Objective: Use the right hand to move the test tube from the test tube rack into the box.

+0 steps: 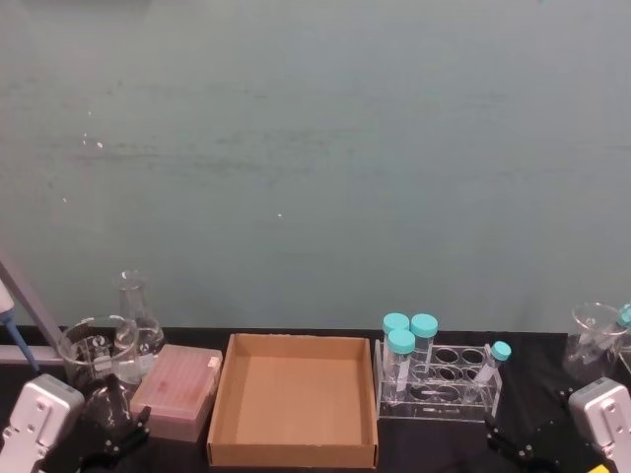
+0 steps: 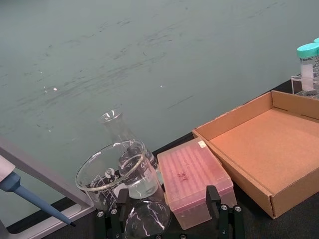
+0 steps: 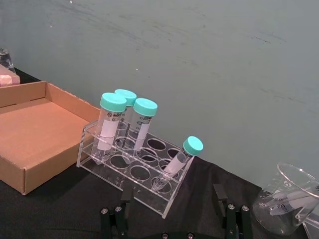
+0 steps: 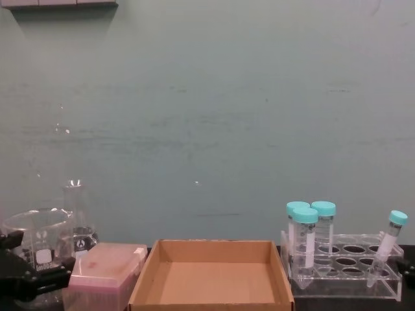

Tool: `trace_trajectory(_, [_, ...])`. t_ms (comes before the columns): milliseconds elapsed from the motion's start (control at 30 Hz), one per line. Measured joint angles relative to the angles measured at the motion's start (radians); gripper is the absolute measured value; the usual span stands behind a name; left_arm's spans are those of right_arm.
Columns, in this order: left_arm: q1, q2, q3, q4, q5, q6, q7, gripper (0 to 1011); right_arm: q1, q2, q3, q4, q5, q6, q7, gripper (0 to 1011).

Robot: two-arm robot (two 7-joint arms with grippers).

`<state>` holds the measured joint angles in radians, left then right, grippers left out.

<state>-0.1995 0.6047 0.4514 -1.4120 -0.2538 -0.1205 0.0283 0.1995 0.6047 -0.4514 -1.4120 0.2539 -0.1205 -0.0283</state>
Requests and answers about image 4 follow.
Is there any teal capped centrifuge tube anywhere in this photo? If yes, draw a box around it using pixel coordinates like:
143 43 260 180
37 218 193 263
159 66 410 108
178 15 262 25
310 200 337 257
290 207 320 292
285 201 311 260
366 209 409 289

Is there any clear acrylic tube rack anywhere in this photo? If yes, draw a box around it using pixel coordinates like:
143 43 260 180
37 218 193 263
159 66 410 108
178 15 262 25
279 229 405 299

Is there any pink pipette tip box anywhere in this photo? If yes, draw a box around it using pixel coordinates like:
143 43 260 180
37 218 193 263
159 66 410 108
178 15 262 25
62 242 148 311

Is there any grey wall shelf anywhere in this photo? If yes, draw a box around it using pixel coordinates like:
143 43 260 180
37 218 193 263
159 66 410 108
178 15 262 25
8 0 119 8

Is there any shallow brown cardboard tray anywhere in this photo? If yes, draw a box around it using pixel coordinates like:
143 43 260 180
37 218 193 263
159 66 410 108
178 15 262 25
127 238 296 311

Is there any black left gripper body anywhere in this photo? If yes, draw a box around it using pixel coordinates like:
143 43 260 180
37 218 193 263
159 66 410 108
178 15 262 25
0 248 34 303

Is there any clear glass conical flask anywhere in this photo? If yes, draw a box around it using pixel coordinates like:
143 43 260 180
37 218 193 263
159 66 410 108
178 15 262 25
60 180 100 260

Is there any clear glass beaker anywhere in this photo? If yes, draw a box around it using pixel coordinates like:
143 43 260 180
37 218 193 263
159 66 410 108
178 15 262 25
1 208 77 309

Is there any black table cloth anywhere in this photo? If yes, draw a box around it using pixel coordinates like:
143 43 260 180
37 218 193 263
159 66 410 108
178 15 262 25
0 243 415 311

